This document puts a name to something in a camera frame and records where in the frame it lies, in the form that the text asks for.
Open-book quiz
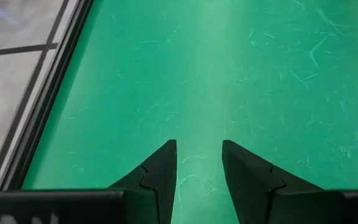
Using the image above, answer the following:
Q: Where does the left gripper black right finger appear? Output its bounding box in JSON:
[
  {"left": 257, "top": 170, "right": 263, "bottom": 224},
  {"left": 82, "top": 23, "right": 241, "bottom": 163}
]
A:
[{"left": 221, "top": 139, "right": 358, "bottom": 224}]

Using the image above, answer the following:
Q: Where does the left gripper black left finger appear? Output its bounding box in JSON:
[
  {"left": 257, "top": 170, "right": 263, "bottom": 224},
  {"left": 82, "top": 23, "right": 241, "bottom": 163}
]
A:
[{"left": 0, "top": 139, "right": 178, "bottom": 224}]

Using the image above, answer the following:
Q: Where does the green table mat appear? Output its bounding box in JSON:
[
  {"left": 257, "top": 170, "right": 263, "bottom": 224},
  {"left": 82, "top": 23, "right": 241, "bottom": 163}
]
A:
[{"left": 21, "top": 0, "right": 358, "bottom": 224}]

